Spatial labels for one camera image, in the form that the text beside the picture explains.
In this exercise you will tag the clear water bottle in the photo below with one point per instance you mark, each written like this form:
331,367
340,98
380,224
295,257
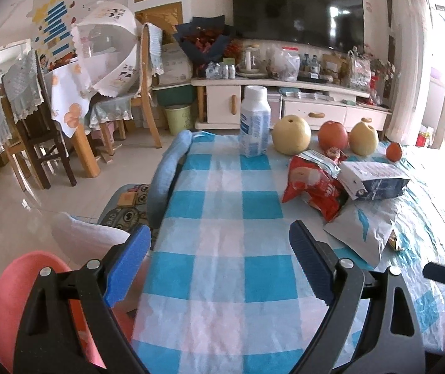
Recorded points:
315,65
307,64

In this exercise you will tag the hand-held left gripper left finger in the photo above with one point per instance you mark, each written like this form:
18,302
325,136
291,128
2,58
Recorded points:
128,268

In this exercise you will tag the cluster of small bottles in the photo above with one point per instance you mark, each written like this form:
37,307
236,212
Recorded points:
222,72

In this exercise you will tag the green waste bin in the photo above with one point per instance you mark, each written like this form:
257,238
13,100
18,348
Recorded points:
177,120

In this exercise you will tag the red gift bag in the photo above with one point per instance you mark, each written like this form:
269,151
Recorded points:
425,138

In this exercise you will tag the red foil candy wrapper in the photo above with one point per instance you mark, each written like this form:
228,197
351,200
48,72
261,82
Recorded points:
335,154

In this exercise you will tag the pink plastic bin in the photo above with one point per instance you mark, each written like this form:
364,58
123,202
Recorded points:
12,292

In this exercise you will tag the white mesh food cover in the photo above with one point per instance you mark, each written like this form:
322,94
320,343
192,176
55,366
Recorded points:
105,46

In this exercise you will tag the white soft bag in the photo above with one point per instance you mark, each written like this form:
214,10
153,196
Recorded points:
175,66

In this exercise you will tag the red apple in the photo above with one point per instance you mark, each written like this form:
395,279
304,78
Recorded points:
333,136

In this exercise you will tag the white electric kettle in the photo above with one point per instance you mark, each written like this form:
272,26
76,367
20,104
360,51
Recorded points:
251,62

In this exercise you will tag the yellow pear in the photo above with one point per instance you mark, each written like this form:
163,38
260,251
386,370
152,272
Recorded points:
362,140
290,136

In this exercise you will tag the colourful wall poster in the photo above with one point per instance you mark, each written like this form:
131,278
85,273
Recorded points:
56,15

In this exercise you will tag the green basin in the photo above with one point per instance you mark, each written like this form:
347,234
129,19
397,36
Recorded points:
175,95

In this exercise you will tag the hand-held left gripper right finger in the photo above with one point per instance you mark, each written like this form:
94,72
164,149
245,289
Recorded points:
312,265

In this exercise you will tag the pink storage box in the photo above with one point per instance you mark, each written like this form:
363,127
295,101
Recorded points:
276,101

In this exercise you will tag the black television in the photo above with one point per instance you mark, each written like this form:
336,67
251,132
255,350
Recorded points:
296,7

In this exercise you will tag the blue checkered tablecloth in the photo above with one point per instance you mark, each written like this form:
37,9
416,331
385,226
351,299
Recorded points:
222,202

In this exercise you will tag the red snack packet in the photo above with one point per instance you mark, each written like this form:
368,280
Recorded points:
312,183

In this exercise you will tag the white television cabinet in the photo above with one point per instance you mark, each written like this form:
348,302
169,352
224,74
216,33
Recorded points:
304,109

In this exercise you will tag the white blue milk carton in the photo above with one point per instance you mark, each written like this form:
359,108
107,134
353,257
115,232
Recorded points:
370,181

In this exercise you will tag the dark wooden chair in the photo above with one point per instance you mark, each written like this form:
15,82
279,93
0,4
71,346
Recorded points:
43,132

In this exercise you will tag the filled clear bag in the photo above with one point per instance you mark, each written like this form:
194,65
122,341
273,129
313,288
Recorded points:
360,72

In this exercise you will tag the yellow snack packet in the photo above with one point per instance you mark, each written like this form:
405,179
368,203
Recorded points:
394,241

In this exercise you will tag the wooden dining table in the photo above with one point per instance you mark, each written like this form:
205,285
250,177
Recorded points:
86,152

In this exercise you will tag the clear plastic bag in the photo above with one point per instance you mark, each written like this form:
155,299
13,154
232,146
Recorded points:
284,64

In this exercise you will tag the white plastic mailer bag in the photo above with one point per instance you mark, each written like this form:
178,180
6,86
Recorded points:
362,230

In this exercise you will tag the orange mandarin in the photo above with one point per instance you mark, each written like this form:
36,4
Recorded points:
394,152

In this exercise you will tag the light wooden chair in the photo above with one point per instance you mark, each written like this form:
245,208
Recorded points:
148,97

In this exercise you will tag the dark blue flower bouquet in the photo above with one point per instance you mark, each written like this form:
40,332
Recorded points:
203,43

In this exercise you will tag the white plastic bottle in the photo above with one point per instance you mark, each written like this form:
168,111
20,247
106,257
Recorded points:
254,124

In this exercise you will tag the blue rolled cloth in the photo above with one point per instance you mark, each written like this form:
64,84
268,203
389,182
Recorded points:
164,175

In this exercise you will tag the orange print tablecloth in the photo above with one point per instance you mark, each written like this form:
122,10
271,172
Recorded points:
66,97

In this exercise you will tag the white cushion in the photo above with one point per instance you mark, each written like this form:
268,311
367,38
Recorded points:
86,235

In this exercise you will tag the cartoon floor mat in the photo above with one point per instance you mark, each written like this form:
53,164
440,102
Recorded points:
128,202

